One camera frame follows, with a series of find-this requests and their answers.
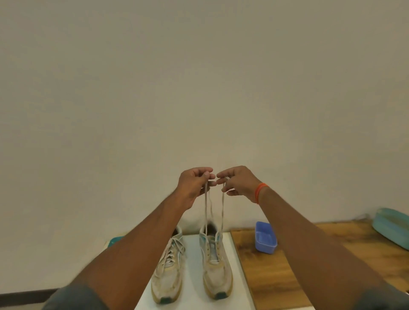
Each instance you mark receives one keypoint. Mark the person's right hand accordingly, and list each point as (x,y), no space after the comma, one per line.
(241,185)

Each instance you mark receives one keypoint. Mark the person's left hand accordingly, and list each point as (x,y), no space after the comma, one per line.
(190,186)

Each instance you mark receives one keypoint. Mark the white lace of sneaker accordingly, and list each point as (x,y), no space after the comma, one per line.
(205,204)
(172,252)

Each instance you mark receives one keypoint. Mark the worn white sneaker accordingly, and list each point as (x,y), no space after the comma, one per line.
(219,281)
(166,284)

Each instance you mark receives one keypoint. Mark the person's right forearm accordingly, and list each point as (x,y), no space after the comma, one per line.
(319,249)

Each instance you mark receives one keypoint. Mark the person's left forearm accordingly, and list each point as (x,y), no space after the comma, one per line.
(127,255)

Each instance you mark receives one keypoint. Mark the orange thread wristband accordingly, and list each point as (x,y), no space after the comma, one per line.
(260,192)

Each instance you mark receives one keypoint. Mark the blue plastic container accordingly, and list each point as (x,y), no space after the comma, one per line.
(265,242)

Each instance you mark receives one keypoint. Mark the teal plastic container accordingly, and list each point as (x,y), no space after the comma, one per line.
(115,241)

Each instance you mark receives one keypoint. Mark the large teal basin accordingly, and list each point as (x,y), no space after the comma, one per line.
(393,228)

